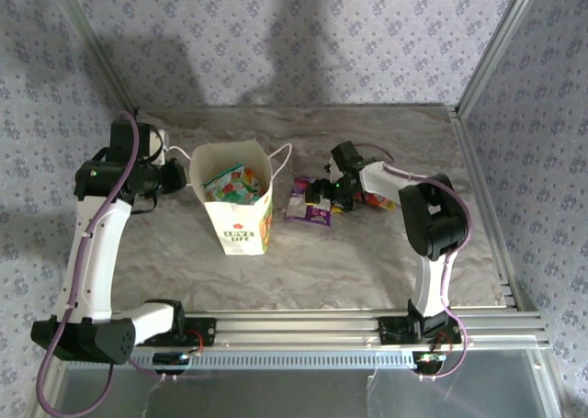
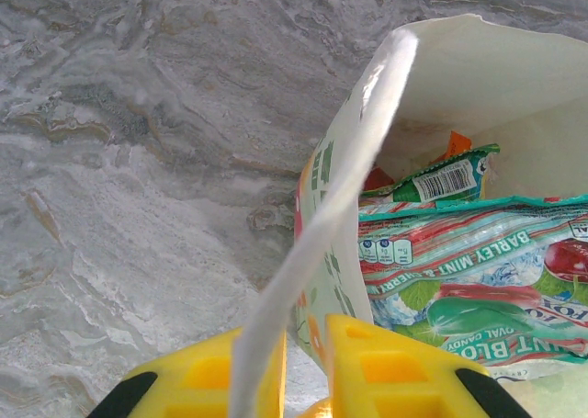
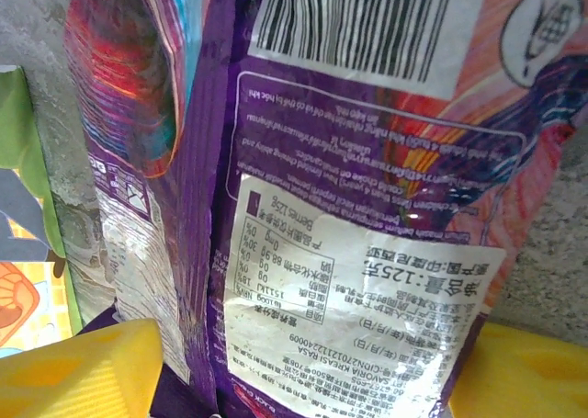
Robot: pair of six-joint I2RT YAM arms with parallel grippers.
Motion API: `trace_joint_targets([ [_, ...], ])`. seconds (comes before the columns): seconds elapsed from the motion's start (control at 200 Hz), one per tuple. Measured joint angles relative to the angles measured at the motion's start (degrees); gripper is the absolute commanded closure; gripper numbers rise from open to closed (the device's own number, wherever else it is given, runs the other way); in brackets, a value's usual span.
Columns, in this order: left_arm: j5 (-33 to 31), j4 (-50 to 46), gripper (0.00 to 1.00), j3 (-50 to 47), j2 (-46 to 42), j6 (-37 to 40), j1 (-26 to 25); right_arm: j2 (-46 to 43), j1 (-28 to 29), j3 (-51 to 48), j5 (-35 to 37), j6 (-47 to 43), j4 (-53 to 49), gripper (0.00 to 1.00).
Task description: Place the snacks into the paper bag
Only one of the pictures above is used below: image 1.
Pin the purple candy packet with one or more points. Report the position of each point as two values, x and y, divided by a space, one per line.
298 206

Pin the orange pink Fox's Fruits packet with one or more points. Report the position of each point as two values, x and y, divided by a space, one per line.
383 202

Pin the teal Fox's candy packet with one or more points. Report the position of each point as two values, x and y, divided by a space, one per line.
229 186

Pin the white paper bag green print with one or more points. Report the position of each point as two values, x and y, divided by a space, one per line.
239 234

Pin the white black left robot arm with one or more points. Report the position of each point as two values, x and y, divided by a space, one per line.
94 262

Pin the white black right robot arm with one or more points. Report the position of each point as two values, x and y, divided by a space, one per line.
432 280

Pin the small black circuit board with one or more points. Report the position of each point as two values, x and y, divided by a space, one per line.
170 360
429 359

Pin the grey metal lower panel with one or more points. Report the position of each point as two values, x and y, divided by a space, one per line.
275 395

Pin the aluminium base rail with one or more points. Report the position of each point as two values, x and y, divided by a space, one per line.
298 326

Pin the aluminium frame post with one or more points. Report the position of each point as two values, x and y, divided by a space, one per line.
94 46
496 46

